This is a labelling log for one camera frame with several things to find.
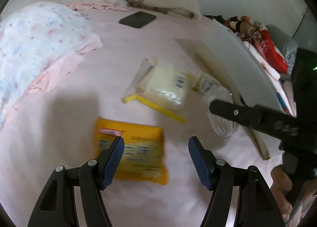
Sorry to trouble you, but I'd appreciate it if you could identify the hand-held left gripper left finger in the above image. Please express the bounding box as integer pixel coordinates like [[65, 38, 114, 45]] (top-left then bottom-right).
[[27, 136, 125, 227]]

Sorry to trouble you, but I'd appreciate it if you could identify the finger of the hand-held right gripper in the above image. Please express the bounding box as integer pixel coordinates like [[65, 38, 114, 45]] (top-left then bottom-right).
[[209, 99, 265, 131]]

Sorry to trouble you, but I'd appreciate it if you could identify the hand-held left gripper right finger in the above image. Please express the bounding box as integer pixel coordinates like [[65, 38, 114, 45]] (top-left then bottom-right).
[[188, 136, 285, 227]]

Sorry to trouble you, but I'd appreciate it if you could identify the clear ribbed plastic jar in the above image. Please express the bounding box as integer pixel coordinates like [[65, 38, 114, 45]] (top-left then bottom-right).
[[205, 88, 239, 138]]

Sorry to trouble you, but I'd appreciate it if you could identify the yellow biscuit packet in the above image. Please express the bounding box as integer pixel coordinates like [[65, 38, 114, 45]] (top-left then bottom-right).
[[93, 117, 170, 185]]

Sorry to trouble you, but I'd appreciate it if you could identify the white storage box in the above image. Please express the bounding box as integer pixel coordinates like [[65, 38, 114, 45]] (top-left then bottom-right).
[[173, 20, 296, 160]]

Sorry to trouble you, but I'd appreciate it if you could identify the clear snack bag yellow zip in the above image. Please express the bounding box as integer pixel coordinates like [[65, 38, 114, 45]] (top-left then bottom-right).
[[121, 58, 196, 123]]

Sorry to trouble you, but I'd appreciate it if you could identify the person's right hand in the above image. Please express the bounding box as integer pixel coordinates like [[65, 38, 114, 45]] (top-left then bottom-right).
[[269, 164, 301, 227]]

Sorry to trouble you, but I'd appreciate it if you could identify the small pale yellow packet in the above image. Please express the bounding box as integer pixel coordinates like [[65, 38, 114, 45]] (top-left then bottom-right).
[[193, 72, 221, 96]]

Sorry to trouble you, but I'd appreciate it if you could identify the grey cloth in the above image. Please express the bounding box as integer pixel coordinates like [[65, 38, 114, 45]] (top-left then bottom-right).
[[266, 25, 299, 69]]

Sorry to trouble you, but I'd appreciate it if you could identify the red patterned cloth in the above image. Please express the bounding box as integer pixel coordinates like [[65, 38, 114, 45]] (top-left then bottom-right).
[[224, 15, 289, 74]]

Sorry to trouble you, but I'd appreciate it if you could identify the black smartphone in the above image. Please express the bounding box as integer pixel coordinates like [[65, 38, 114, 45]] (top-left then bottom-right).
[[119, 11, 157, 29]]

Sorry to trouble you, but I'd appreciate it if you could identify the large floral pillow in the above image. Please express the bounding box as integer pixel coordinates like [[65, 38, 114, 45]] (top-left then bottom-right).
[[0, 1, 103, 128]]

